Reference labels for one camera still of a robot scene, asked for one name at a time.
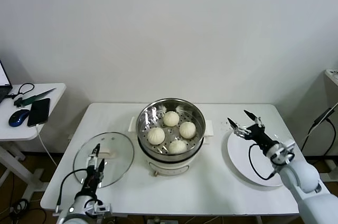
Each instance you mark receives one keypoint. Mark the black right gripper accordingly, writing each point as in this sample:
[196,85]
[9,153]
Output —
[260,136]

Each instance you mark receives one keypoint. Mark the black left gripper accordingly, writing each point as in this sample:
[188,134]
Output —
[91,181]

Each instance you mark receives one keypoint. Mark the round glass pot lid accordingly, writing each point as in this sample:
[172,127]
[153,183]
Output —
[118,152]

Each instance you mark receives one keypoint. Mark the white steamed baozi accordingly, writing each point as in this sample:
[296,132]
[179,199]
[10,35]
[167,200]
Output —
[187,130]
[170,118]
[177,147]
[155,136]

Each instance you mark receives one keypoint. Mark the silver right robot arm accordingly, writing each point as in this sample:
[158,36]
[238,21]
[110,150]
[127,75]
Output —
[301,173]

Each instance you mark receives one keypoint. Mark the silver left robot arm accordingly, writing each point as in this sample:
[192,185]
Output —
[79,204]

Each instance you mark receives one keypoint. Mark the perforated steel steamer basket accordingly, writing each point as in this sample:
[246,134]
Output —
[198,126]

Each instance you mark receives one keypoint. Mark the white round plate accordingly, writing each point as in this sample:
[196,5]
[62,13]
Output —
[243,160]

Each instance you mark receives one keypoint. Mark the black smartphone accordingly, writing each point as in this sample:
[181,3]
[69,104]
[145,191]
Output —
[39,111]

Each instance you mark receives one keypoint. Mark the white side table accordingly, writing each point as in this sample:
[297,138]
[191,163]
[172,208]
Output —
[16,132]

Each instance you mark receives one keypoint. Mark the green flat blade tool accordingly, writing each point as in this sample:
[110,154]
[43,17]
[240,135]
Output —
[37,97]

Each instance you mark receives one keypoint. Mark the blue computer mouse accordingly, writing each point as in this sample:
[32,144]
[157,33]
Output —
[18,117]

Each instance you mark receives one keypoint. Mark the small black clip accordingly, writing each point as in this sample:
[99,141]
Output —
[19,101]

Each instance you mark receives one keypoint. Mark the white power strip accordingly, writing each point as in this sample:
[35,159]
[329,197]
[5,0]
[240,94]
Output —
[333,73]

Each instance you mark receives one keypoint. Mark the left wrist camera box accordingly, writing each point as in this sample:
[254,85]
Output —
[103,208]

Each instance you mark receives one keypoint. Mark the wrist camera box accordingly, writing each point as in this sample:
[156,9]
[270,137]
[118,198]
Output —
[286,151]
[103,208]

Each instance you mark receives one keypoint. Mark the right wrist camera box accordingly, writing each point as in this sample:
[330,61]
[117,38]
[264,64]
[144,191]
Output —
[286,151]

